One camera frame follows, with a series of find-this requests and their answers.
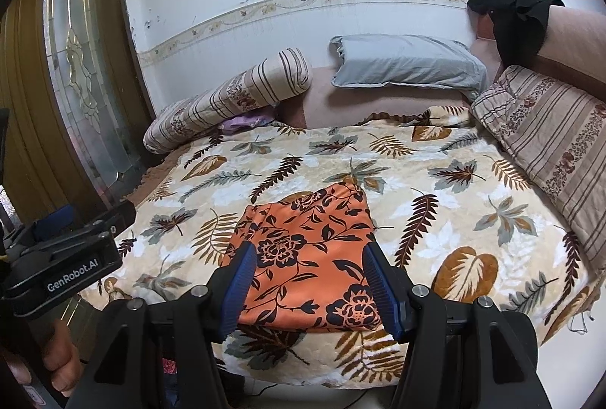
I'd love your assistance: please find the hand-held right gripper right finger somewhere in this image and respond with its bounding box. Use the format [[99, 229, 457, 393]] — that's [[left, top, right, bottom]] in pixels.
[[362, 242, 552, 409]]

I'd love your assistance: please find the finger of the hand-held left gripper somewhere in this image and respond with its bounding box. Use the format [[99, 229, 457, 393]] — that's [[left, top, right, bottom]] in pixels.
[[71, 199, 137, 244], [28, 207, 77, 244]]

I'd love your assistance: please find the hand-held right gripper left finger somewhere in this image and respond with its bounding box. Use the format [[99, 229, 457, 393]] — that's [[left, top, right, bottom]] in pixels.
[[83, 242, 257, 409]]

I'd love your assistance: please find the orange floral garment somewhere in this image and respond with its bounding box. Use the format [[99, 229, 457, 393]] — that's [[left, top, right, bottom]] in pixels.
[[222, 182, 384, 334]]

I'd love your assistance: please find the person's left hand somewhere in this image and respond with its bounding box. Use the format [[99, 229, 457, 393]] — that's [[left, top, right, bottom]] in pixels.
[[42, 318, 85, 395]]

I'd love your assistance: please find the brown fringed bedspread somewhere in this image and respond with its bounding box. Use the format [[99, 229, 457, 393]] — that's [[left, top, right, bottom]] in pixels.
[[125, 153, 190, 206]]

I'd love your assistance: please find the leaf-print blanket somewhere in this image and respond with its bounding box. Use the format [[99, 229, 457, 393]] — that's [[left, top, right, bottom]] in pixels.
[[78, 106, 597, 391]]

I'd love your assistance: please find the wooden door with glass panel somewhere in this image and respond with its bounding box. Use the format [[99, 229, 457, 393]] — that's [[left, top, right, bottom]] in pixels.
[[0, 0, 155, 220]]

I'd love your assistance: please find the purple cloth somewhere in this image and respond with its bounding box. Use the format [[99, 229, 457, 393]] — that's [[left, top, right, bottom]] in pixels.
[[222, 114, 276, 135]]

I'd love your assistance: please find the striped bolster pillow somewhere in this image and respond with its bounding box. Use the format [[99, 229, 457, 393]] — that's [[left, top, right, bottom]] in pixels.
[[143, 47, 314, 155]]

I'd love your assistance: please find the pink-brown bed headboard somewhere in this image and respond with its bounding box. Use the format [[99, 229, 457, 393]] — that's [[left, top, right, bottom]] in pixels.
[[279, 4, 606, 130]]

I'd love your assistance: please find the striped floral flat pillow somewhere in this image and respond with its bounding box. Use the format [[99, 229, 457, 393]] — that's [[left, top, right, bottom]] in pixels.
[[470, 64, 606, 277]]

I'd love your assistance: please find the grey pillow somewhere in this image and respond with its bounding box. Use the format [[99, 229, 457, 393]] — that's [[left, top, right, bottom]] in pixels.
[[330, 34, 489, 102]]

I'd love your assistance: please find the black cloth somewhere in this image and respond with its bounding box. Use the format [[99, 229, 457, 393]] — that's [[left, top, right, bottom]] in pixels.
[[467, 0, 565, 69]]

